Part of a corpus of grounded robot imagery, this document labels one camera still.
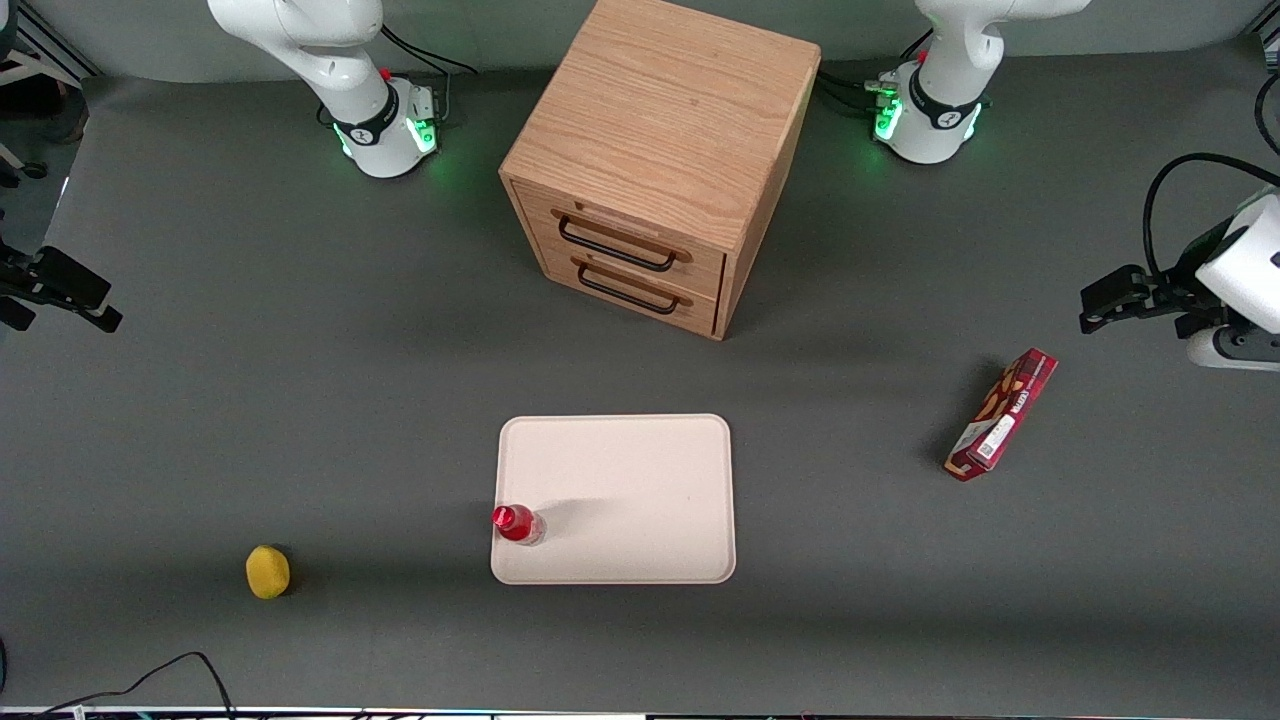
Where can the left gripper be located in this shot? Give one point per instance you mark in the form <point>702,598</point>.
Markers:
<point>1183,281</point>

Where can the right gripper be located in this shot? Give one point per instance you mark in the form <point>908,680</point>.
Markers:
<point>22,281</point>

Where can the red coke bottle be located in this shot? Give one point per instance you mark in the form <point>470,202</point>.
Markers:
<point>517,524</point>

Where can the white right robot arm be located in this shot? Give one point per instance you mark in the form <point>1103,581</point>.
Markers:
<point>375,120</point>

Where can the cream plastic tray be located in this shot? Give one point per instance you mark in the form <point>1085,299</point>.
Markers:
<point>630,480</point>

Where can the black stand foot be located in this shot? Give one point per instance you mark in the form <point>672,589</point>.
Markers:
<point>33,170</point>

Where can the red tartan shortbread box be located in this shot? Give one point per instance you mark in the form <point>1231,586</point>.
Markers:
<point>1000,415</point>

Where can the yellow round sponge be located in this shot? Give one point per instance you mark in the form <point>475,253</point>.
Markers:
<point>268,572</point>

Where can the wooden drawer front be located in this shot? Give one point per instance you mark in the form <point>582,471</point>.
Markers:
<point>705,272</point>
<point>700,310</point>

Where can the wooden two-drawer cabinet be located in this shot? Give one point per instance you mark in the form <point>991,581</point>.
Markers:
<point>660,110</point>

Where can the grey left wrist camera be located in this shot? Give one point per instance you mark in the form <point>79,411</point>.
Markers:
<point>1235,350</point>

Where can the aluminium frame rail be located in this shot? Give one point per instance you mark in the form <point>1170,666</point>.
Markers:
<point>45,55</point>

